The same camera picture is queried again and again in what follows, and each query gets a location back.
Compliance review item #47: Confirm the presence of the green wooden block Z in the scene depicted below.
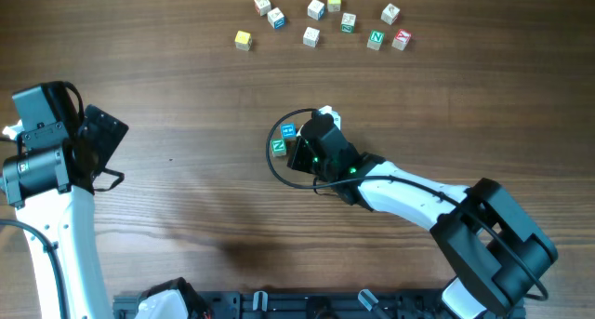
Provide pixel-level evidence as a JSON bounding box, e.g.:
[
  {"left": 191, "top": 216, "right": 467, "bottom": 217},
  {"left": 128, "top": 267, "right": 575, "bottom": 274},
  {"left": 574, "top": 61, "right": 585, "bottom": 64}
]
[{"left": 270, "top": 139, "right": 287, "bottom": 157}]

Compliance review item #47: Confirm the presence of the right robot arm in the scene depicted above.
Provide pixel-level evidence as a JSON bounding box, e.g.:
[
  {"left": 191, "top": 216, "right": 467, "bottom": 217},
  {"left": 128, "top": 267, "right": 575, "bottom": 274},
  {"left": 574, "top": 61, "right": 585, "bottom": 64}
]
[{"left": 287, "top": 109, "right": 558, "bottom": 318}]

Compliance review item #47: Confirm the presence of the yellow wooden block top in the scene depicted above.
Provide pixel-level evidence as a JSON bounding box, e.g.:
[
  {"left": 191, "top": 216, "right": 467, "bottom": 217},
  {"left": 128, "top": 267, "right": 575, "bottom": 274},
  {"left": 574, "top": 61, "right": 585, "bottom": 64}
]
[{"left": 326, "top": 0, "right": 342, "bottom": 12}]

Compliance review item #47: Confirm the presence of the dark green block Z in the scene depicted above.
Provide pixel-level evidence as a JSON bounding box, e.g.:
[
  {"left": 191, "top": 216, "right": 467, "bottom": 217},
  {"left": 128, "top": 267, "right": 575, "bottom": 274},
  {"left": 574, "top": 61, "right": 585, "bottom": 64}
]
[{"left": 340, "top": 13, "right": 356, "bottom": 33}]

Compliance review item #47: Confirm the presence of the blue-edged wooden block A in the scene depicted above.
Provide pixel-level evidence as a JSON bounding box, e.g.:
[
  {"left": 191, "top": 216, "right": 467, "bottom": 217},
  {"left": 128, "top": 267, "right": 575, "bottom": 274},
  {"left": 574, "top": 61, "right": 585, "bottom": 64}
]
[{"left": 267, "top": 7, "right": 285, "bottom": 29}]

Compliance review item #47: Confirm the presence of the yellow wooden block left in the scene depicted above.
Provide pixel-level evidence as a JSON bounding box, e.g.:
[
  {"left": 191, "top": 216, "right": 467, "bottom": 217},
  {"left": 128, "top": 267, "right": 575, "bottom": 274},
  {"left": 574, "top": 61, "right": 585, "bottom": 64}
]
[{"left": 234, "top": 31, "right": 252, "bottom": 51}]

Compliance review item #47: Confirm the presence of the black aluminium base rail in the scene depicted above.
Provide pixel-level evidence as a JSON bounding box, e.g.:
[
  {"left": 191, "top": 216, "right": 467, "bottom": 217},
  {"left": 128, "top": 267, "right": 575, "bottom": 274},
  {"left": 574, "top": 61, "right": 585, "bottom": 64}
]
[{"left": 111, "top": 288, "right": 527, "bottom": 319}]

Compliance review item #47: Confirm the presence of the right camera cable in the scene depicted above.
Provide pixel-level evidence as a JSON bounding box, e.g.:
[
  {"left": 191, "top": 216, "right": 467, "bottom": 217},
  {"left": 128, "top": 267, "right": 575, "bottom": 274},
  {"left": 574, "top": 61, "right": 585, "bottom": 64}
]
[{"left": 265, "top": 107, "right": 549, "bottom": 302}]

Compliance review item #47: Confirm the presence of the blue-edged wooden block P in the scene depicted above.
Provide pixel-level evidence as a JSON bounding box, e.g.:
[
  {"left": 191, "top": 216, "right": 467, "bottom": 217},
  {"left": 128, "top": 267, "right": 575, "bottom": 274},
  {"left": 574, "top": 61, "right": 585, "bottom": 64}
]
[{"left": 307, "top": 0, "right": 325, "bottom": 20}]

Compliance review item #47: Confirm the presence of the yellow wooden block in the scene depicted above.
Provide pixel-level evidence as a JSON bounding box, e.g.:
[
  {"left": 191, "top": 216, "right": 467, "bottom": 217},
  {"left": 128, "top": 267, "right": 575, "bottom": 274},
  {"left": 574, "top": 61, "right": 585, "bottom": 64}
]
[
  {"left": 234, "top": 31, "right": 252, "bottom": 51},
  {"left": 326, "top": 0, "right": 342, "bottom": 12}
]

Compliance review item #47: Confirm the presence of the red wooden letter block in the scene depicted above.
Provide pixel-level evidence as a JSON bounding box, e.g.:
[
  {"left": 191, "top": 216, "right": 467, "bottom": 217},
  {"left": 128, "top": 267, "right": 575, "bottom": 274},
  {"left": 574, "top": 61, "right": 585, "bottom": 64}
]
[{"left": 391, "top": 29, "right": 412, "bottom": 51}]

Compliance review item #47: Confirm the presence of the blue wooden letter block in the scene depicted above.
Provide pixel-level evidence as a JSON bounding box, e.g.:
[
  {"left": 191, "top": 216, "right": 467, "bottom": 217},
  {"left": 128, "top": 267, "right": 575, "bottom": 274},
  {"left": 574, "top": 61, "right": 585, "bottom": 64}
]
[{"left": 279, "top": 123, "right": 297, "bottom": 140}]

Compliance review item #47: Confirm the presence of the green wooden block N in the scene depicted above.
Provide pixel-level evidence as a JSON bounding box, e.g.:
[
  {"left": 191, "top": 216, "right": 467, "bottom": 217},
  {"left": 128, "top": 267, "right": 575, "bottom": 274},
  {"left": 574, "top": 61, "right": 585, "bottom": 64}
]
[{"left": 367, "top": 30, "right": 385, "bottom": 51}]

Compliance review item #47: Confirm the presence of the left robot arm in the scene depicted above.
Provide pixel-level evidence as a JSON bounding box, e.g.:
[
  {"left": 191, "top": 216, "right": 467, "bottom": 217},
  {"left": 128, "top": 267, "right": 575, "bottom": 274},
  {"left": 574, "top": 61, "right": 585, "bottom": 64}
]
[{"left": 1, "top": 81, "right": 210, "bottom": 318}]

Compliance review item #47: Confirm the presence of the teal-edged wooden block V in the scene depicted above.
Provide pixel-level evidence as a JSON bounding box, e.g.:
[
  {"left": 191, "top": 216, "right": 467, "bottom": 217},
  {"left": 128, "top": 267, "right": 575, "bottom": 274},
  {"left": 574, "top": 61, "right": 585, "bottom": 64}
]
[{"left": 296, "top": 126, "right": 304, "bottom": 138}]

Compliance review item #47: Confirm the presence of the plain wooden block bird picture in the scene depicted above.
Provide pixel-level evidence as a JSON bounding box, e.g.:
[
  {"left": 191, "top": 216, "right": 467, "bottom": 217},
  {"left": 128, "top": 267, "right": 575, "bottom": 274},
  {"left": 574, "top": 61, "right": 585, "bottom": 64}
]
[{"left": 380, "top": 3, "right": 400, "bottom": 25}]

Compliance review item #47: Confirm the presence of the left camera cable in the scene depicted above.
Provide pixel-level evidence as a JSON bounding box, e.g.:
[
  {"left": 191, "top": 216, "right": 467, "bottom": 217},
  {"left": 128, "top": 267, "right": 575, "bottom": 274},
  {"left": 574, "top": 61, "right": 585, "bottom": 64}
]
[{"left": 0, "top": 219, "right": 71, "bottom": 319}]

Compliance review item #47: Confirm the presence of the camera cable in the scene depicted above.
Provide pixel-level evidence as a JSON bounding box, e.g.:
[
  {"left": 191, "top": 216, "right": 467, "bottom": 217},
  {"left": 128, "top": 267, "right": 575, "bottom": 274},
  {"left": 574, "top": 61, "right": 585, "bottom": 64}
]
[
  {"left": 265, "top": 107, "right": 549, "bottom": 302},
  {"left": 0, "top": 219, "right": 71, "bottom": 319}
]

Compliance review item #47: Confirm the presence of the red-edged wooden block top left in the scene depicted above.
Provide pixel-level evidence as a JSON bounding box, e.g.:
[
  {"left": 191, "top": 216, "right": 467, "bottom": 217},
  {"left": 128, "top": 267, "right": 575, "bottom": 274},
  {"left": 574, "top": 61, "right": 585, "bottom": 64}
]
[{"left": 254, "top": 0, "right": 272, "bottom": 17}]

